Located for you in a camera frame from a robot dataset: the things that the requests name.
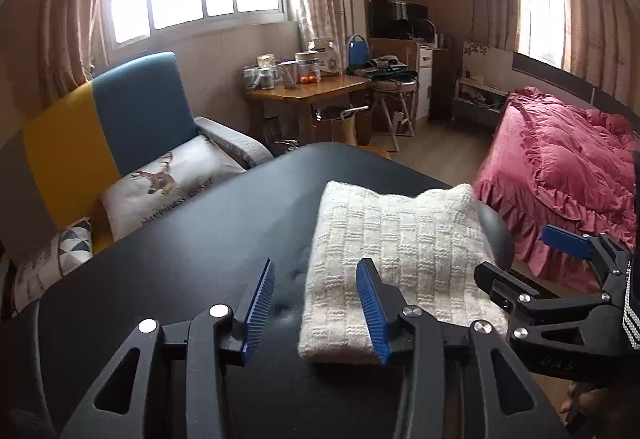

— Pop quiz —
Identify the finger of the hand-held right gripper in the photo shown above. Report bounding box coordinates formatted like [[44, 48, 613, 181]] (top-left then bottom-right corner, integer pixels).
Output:
[[474, 261, 563, 320], [541, 225, 631, 270]]

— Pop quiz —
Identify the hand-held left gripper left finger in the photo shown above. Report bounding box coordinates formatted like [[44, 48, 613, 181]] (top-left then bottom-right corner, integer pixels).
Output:
[[60, 258, 277, 439]]

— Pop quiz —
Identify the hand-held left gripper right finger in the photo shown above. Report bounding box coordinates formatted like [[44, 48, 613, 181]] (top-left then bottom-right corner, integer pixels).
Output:
[[355, 258, 571, 439]]

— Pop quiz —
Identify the cream knitted towel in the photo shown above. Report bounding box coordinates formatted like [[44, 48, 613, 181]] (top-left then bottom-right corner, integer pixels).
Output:
[[298, 180, 510, 365]]

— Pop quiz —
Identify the person's right hand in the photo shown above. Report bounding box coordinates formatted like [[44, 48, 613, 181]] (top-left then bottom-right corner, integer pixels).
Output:
[[560, 381, 608, 427]]

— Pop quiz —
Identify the pink ruffled quilt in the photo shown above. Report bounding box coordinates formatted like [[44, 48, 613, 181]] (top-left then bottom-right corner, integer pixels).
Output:
[[472, 87, 640, 292]]

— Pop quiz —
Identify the deer print pillow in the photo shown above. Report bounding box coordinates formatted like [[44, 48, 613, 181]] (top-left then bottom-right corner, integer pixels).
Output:
[[101, 135, 248, 242]]

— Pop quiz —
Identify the dark bed headboard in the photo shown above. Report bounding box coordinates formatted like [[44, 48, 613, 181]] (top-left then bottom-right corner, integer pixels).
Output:
[[512, 51, 640, 112]]

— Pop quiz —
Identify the low white shelf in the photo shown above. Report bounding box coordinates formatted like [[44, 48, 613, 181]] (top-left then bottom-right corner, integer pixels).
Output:
[[452, 41, 516, 116]]

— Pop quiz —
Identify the brown paper bag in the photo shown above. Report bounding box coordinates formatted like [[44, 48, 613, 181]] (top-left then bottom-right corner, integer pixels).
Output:
[[312, 105, 359, 146]]

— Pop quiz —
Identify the white cabinet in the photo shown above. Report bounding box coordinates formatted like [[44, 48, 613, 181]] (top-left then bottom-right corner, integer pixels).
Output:
[[415, 44, 436, 120]]

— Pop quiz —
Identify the triangle pattern pillow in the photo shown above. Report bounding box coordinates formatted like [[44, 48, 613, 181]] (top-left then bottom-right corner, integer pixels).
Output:
[[10, 218, 96, 315]]

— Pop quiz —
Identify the wooden side table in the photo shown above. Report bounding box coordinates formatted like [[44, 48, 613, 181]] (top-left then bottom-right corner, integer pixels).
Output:
[[245, 74, 373, 150]]

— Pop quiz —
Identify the round stool with clutter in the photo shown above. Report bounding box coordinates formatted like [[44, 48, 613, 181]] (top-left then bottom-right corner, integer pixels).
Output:
[[367, 59, 418, 152]]

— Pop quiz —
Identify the group of small bottles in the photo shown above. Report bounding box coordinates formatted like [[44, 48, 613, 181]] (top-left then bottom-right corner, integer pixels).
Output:
[[242, 54, 296, 92]]

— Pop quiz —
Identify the narrow window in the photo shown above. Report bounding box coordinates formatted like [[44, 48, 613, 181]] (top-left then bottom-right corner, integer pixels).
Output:
[[515, 0, 571, 70]]

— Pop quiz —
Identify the grey yellow blue sofa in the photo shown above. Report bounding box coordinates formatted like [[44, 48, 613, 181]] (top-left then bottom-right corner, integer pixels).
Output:
[[0, 51, 275, 315]]

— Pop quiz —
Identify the clear plastic jar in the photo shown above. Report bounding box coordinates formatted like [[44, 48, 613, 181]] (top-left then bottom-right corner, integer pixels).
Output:
[[294, 51, 321, 84]]

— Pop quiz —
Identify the white packet box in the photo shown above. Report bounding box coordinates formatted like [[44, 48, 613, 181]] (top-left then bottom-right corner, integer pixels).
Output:
[[312, 39, 339, 76]]

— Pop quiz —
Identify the black television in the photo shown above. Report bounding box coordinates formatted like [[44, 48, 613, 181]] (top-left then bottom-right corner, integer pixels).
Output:
[[369, 0, 429, 40]]

